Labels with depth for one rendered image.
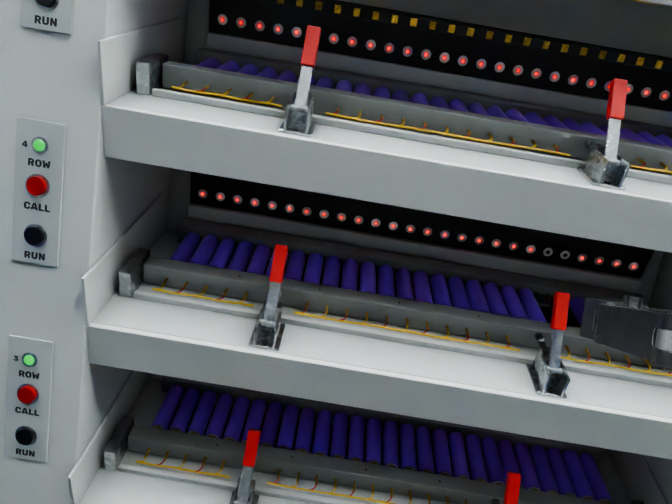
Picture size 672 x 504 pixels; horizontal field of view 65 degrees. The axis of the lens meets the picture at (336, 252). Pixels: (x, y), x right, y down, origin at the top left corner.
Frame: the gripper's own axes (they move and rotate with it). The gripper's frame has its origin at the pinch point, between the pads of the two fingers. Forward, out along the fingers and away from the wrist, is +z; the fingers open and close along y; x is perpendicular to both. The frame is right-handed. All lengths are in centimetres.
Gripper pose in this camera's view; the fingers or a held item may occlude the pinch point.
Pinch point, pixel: (634, 326)
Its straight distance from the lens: 43.4
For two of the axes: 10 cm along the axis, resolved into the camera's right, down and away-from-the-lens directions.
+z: -0.1, 0.2, 10.0
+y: 9.9, 1.6, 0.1
